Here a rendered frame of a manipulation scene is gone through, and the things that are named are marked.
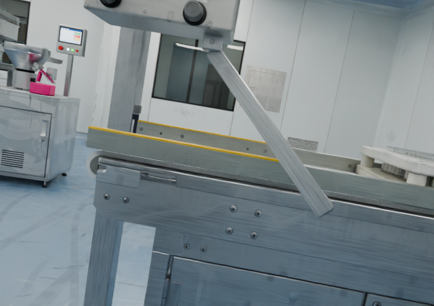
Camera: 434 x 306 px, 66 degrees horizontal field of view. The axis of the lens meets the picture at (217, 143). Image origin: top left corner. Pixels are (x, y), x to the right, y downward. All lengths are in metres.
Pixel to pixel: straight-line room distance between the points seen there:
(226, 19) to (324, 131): 5.65
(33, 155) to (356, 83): 5.06
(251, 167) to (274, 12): 5.49
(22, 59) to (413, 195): 3.09
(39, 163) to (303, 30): 4.52
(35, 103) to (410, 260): 2.81
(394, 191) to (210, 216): 0.29
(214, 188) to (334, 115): 5.67
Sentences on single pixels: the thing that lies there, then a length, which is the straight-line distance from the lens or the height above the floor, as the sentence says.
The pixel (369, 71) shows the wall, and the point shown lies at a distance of 6.43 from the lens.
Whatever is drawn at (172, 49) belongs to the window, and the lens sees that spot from 5.69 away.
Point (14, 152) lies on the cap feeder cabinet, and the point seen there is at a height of 0.27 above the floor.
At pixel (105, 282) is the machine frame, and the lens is 0.98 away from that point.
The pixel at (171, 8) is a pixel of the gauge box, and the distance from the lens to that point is 0.52.
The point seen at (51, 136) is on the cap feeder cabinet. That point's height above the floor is 0.44.
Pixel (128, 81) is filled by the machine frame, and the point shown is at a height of 0.94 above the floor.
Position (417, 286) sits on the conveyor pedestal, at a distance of 0.71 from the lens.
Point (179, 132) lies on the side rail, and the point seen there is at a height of 0.84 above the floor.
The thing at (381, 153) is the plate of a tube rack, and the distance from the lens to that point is 0.74.
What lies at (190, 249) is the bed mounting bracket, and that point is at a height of 0.66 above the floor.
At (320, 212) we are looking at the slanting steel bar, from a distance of 0.44.
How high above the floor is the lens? 0.92
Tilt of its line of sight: 7 degrees down
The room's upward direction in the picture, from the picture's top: 10 degrees clockwise
